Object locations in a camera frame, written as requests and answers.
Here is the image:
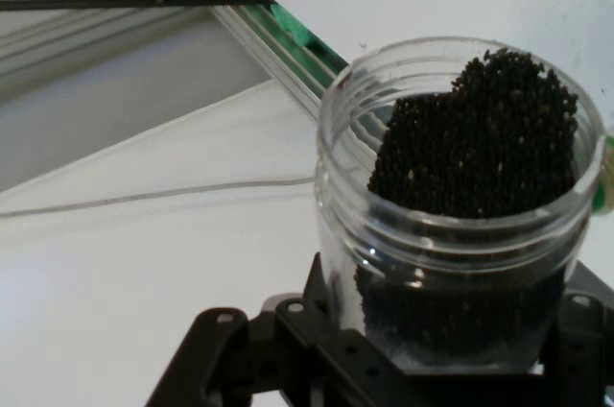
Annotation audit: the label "black seeds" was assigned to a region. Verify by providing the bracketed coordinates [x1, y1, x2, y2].
[353, 49, 580, 363]

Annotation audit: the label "aluminium wall rail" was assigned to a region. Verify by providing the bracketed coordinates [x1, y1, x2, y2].
[0, 0, 383, 161]

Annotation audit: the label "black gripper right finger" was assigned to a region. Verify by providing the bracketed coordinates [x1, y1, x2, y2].
[536, 258, 614, 407]

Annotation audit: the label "green-capped spice bottle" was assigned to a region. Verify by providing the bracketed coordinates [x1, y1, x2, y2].
[590, 131, 614, 217]

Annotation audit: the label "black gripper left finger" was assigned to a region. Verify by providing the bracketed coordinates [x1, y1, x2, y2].
[143, 251, 404, 407]

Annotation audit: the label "clear plastic jar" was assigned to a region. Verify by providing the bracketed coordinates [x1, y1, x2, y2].
[314, 36, 608, 371]

